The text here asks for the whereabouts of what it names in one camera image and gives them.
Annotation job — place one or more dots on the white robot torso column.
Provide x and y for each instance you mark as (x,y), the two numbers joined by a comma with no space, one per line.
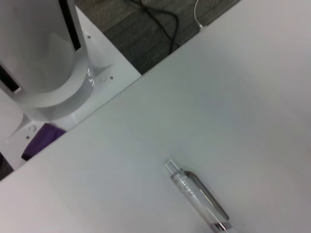
(41,60)

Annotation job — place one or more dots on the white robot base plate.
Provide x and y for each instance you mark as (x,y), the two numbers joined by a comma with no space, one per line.
(109,70)

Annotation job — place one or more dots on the purple cloth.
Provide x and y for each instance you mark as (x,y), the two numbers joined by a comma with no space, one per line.
(43,138)

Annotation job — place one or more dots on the grey white ballpoint pen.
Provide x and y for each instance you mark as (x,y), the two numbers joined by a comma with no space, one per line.
(192,187)

